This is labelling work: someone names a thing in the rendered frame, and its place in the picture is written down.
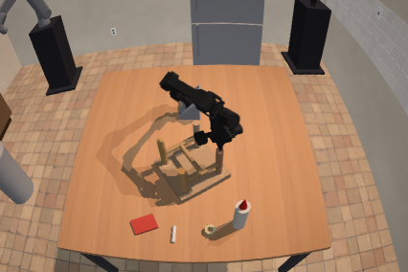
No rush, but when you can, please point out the red flat rectangular pad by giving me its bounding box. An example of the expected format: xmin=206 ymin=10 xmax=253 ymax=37
xmin=130 ymin=214 xmax=159 ymax=236

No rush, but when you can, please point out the white cylinder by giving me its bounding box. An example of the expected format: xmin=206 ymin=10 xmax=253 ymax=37
xmin=171 ymin=226 xmax=176 ymax=242

